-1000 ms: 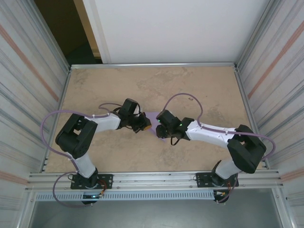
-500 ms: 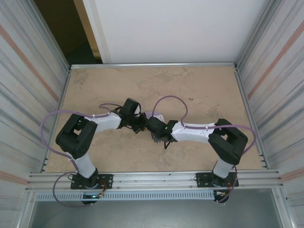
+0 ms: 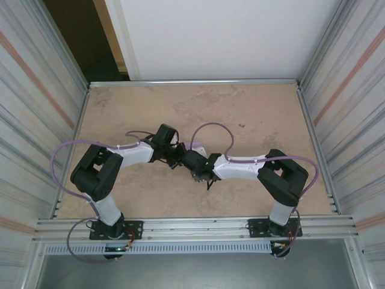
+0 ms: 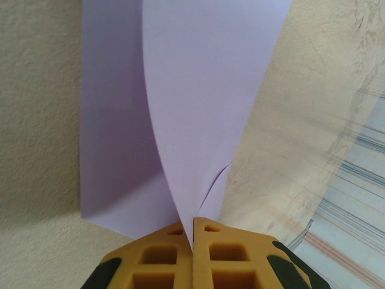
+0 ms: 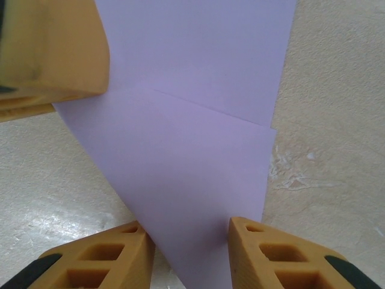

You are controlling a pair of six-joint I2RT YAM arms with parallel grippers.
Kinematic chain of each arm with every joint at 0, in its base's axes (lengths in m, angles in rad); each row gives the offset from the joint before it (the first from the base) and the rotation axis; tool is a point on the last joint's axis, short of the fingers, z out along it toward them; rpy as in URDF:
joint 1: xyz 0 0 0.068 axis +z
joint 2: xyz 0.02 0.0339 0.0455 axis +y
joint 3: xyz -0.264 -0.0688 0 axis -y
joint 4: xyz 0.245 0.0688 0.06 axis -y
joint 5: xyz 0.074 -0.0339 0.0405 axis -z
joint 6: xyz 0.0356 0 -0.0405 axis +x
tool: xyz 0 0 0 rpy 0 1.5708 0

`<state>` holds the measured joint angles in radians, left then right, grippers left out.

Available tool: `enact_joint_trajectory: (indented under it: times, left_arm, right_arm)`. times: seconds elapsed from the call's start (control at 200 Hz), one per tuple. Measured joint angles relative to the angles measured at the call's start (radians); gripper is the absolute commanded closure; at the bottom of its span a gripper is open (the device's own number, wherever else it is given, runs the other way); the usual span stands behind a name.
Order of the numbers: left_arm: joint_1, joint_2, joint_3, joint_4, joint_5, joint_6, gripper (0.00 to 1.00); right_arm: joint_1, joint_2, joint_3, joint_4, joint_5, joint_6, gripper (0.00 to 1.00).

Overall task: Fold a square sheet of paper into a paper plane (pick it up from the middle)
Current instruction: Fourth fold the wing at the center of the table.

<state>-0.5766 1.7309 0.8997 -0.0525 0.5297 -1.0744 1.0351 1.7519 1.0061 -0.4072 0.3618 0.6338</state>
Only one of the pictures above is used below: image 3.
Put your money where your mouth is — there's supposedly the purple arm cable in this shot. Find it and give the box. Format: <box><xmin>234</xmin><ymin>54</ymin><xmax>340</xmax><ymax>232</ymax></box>
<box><xmin>192</xmin><ymin>122</ymin><xmax>320</xmax><ymax>259</ymax></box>
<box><xmin>50</xmin><ymin>129</ymin><xmax>151</xmax><ymax>263</ymax></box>

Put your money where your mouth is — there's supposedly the aluminium corner post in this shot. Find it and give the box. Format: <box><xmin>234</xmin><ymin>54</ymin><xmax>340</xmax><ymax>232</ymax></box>
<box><xmin>29</xmin><ymin>0</ymin><xmax>91</xmax><ymax>91</ymax></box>
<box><xmin>299</xmin><ymin>0</ymin><xmax>356</xmax><ymax>87</ymax></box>

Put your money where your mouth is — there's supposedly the black base controller board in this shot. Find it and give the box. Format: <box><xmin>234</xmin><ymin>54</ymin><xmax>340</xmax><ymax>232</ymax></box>
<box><xmin>103</xmin><ymin>244</ymin><xmax>133</xmax><ymax>260</ymax></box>
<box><xmin>270</xmin><ymin>240</ymin><xmax>291</xmax><ymax>259</ymax></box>

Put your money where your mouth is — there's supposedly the aluminium side table rail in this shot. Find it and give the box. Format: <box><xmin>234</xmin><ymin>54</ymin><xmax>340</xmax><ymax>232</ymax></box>
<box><xmin>297</xmin><ymin>85</ymin><xmax>342</xmax><ymax>215</ymax></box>
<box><xmin>54</xmin><ymin>85</ymin><xmax>91</xmax><ymax>219</ymax></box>

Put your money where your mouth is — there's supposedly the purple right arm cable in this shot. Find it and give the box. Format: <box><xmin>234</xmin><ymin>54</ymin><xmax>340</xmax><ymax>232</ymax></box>
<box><xmin>192</xmin><ymin>122</ymin><xmax>320</xmax><ymax>259</ymax></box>

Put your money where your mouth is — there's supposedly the grey metal shelf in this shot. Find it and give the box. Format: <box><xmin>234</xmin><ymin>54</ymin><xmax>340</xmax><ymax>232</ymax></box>
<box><xmin>38</xmin><ymin>254</ymin><xmax>359</xmax><ymax>289</ymax></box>

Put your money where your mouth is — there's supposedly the thin aluminium table edge rail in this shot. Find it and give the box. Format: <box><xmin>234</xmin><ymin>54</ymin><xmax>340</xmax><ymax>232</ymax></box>
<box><xmin>88</xmin><ymin>78</ymin><xmax>301</xmax><ymax>89</ymax></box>

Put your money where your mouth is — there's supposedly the wide aluminium mounting rail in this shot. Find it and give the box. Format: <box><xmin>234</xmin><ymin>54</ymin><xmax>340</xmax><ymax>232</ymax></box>
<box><xmin>35</xmin><ymin>215</ymin><xmax>360</xmax><ymax>241</ymax></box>

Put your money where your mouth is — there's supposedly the white door frame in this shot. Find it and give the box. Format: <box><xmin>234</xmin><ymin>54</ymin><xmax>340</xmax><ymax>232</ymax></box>
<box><xmin>93</xmin><ymin>0</ymin><xmax>142</xmax><ymax>81</ymax></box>

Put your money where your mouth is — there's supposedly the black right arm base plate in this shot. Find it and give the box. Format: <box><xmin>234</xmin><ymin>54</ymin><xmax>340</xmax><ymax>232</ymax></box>
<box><xmin>248</xmin><ymin>218</ymin><xmax>301</xmax><ymax>238</ymax></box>

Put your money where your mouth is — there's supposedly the grey slotted cable duct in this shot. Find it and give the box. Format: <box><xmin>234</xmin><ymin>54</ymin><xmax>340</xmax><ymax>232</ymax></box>
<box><xmin>45</xmin><ymin>242</ymin><xmax>273</xmax><ymax>255</ymax></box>

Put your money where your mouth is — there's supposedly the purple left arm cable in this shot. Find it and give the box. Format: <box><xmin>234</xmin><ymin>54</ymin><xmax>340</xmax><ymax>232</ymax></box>
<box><xmin>50</xmin><ymin>129</ymin><xmax>151</xmax><ymax>263</ymax></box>

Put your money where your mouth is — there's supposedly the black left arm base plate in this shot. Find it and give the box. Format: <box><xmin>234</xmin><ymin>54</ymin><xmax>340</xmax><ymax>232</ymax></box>
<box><xmin>89</xmin><ymin>220</ymin><xmax>144</xmax><ymax>241</ymax></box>

